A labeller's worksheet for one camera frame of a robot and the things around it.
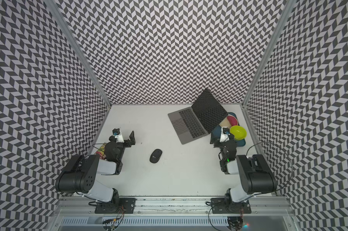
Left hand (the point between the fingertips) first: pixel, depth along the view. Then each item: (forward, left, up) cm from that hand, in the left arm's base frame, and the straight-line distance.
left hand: (126, 132), depth 91 cm
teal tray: (+3, -59, -4) cm, 59 cm away
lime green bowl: (+4, -76, -8) cm, 76 cm away
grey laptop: (+18, -49, -10) cm, 53 cm away
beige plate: (+13, -68, -8) cm, 70 cm away
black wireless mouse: (-13, -19, -8) cm, 24 cm away
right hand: (-1, -60, -1) cm, 60 cm away
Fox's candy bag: (-10, +16, -8) cm, 20 cm away
